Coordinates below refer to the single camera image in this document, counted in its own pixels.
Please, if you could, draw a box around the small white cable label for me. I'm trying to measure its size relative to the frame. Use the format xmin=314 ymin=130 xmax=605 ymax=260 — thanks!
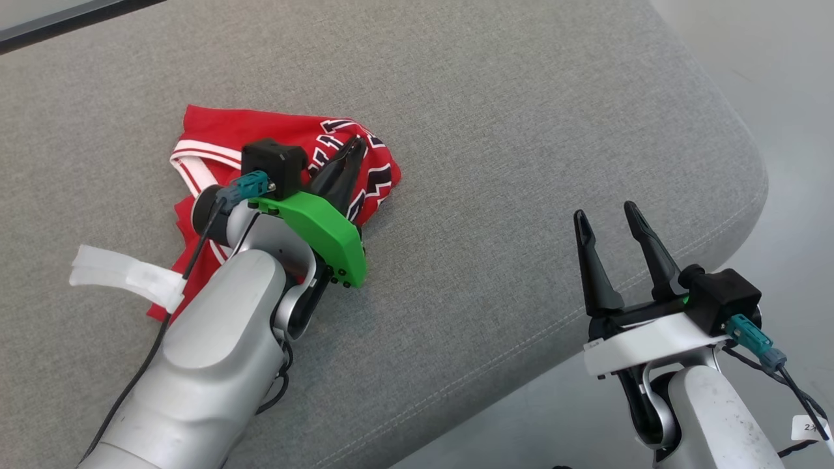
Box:
xmin=792 ymin=415 xmax=834 ymax=450

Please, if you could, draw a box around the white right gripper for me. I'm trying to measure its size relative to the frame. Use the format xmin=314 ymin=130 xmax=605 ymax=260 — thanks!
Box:
xmin=573 ymin=201 xmax=730 ymax=379

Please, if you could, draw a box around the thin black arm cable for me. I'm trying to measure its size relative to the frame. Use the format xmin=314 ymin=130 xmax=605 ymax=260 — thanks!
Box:
xmin=256 ymin=339 xmax=295 ymax=416

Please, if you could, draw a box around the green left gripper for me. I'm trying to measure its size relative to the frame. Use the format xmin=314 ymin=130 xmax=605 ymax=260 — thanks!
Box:
xmin=248 ymin=135 xmax=369 ymax=289

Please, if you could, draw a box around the right cable with teal connector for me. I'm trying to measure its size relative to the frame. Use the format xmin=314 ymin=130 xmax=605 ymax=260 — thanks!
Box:
xmin=720 ymin=314 xmax=834 ymax=457

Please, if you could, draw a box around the red basketball jersey number 23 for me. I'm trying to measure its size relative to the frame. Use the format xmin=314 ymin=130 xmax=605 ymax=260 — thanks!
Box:
xmin=147 ymin=104 xmax=403 ymax=324

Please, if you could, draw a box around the translucent white tape strip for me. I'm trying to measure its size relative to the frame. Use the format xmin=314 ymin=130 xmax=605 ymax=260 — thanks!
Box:
xmin=70 ymin=244 xmax=186 ymax=315

